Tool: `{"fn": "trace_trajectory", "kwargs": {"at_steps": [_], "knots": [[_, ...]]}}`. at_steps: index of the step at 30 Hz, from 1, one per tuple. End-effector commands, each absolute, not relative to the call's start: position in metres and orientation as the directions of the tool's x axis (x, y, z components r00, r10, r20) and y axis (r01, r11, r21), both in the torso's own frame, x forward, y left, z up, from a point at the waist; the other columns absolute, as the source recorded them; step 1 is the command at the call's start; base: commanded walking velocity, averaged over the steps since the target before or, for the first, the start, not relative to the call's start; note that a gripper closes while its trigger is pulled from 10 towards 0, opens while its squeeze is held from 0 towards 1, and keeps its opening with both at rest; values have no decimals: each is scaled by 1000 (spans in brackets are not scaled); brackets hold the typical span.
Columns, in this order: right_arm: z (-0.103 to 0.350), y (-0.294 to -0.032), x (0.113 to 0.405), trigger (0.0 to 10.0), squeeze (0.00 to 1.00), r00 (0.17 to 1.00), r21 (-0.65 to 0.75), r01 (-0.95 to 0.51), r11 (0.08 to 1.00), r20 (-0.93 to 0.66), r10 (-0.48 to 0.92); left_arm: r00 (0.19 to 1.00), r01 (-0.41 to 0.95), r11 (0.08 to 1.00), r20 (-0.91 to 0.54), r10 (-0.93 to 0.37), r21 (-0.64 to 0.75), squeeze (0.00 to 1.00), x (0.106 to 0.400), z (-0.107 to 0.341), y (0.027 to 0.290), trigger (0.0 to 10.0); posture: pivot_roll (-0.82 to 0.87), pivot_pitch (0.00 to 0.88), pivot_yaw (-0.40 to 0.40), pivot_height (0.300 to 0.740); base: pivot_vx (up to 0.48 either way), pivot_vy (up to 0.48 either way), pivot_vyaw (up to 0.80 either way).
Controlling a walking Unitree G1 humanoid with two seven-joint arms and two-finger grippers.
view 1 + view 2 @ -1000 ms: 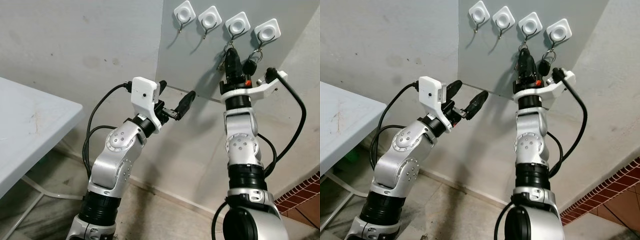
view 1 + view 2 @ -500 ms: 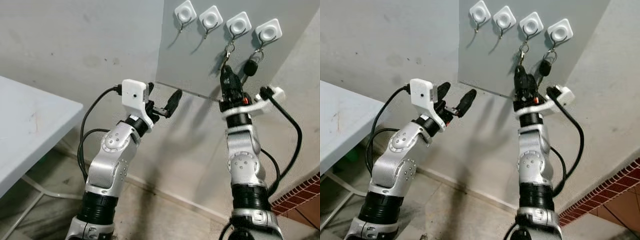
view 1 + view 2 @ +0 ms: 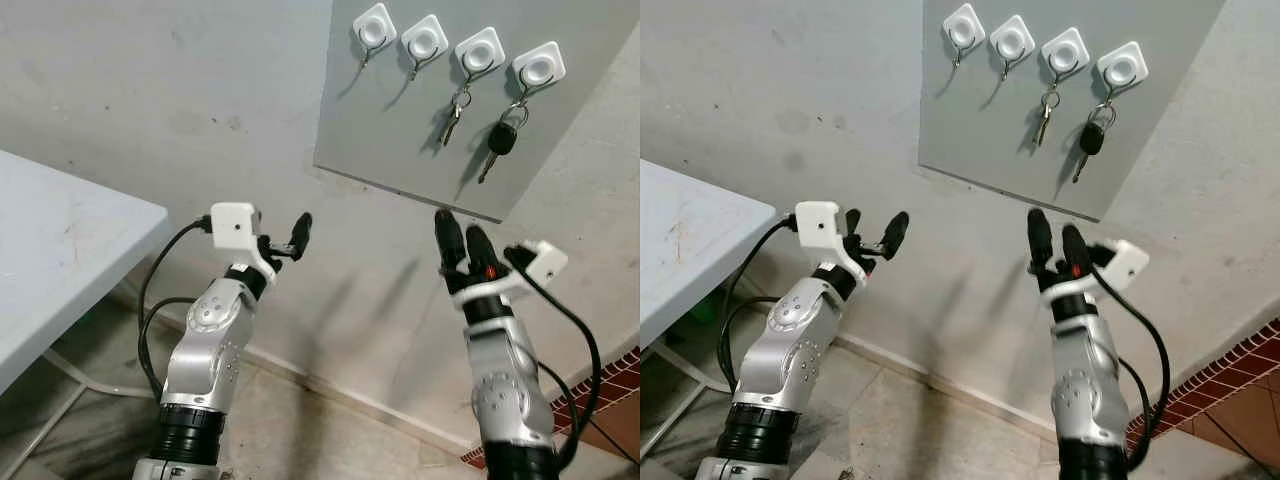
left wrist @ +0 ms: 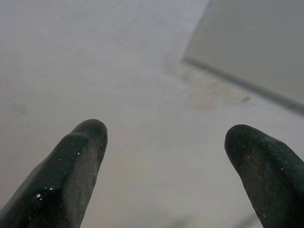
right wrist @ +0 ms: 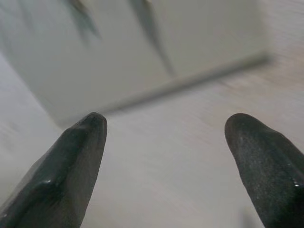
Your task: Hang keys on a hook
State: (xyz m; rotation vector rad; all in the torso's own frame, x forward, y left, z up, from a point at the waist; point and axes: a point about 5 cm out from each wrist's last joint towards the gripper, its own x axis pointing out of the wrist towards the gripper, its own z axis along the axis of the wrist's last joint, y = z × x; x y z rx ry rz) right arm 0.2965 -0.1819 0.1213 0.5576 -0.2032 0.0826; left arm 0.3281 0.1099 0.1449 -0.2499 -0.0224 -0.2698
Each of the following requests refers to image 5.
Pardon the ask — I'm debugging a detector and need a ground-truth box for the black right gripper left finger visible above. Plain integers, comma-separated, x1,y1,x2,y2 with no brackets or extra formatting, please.
0,112,108,228

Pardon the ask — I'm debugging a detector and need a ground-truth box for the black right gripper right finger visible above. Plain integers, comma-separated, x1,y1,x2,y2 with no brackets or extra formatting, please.
224,113,304,228

